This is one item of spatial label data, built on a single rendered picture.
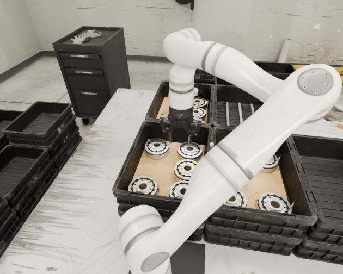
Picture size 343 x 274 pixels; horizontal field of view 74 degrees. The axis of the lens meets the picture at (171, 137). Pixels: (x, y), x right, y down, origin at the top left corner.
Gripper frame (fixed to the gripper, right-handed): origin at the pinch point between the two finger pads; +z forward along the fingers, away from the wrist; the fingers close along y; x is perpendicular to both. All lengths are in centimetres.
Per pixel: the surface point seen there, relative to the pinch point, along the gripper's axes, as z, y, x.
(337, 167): 18, 62, 15
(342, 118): 30, 91, 74
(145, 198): 8.0, -7.6, -20.0
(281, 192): 17.5, 37.4, -2.5
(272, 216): 7.8, 29.1, -19.7
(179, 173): 14.6, 0.4, -2.6
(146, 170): 17.3, -13.1, -0.7
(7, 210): 58, -92, -6
